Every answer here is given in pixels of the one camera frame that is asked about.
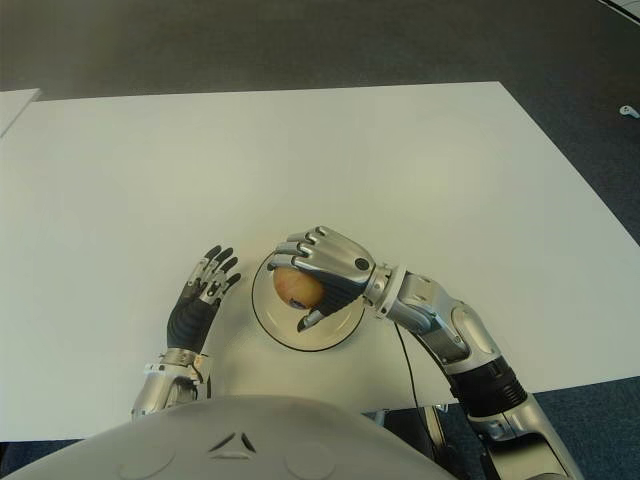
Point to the small white object on floor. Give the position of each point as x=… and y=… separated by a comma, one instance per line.
x=628, y=111

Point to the neighbouring white table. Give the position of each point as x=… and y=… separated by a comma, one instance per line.
x=12, y=104

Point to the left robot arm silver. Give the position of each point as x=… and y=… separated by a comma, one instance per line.
x=157, y=385

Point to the right robot hand black silver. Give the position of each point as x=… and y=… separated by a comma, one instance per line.
x=340, y=260

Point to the grey robot torso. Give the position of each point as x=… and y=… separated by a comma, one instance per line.
x=225, y=435

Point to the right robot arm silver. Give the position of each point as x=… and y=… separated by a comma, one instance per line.
x=465, y=330

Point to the white plate with black rim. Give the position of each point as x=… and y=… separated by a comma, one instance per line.
x=280, y=325

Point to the left robot hand black silver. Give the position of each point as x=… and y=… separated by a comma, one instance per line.
x=187, y=320

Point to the white object at room edge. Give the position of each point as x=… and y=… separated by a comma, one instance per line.
x=620, y=3

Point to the yellow red apple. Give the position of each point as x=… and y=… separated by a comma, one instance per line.
x=300, y=287

